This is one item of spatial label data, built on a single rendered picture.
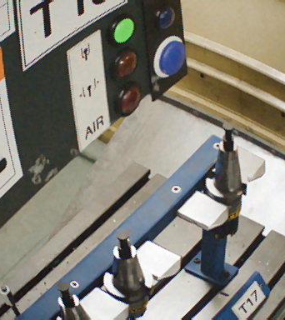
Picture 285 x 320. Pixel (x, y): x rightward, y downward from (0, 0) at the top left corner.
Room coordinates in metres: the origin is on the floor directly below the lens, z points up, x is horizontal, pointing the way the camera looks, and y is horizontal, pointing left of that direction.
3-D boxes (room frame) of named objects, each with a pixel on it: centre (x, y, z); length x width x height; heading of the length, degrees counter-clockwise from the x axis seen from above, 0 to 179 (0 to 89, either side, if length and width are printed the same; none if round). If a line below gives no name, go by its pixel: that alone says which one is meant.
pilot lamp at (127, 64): (0.38, 0.00, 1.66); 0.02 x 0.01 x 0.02; 138
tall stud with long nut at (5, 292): (0.65, 0.28, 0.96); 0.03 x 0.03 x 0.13
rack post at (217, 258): (0.77, -0.11, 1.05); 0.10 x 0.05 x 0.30; 48
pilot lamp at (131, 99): (0.38, 0.00, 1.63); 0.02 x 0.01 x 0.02; 138
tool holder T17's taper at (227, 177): (0.69, -0.12, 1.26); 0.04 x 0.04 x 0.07
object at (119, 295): (0.53, 0.03, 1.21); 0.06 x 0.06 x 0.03
